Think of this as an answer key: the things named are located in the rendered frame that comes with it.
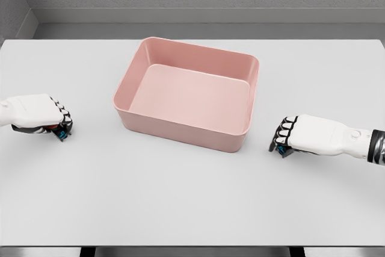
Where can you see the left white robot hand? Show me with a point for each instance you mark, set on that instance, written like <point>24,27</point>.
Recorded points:
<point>33,111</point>

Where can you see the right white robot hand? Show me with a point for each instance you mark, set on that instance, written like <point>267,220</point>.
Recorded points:
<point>312,133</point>

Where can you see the black industrial switch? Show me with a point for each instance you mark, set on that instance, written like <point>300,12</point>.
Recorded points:
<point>284,150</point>
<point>60,133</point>

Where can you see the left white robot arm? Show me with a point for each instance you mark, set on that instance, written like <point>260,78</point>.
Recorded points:
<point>4,112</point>

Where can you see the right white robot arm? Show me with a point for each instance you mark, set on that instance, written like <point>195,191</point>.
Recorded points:
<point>365,144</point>

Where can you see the pink rectangular plastic basket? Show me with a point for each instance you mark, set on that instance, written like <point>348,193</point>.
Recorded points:
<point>192,94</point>

